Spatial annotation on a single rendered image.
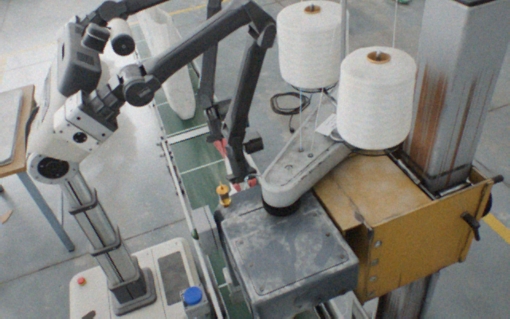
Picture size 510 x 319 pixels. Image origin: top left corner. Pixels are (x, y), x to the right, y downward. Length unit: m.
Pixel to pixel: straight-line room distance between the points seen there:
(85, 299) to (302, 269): 1.64
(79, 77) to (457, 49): 0.95
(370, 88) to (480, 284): 1.94
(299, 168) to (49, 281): 2.18
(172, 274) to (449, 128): 1.65
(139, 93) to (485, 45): 0.79
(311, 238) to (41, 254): 2.37
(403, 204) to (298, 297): 0.32
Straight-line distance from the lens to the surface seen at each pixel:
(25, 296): 2.90
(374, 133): 0.78
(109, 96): 1.14
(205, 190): 2.41
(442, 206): 1.03
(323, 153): 0.97
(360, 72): 0.74
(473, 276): 2.58
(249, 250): 0.90
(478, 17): 0.84
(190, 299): 1.44
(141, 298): 2.18
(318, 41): 0.92
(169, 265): 2.29
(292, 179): 0.91
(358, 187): 1.01
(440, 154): 1.00
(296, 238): 0.90
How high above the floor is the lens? 2.06
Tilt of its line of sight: 40 degrees down
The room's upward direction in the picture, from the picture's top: 8 degrees counter-clockwise
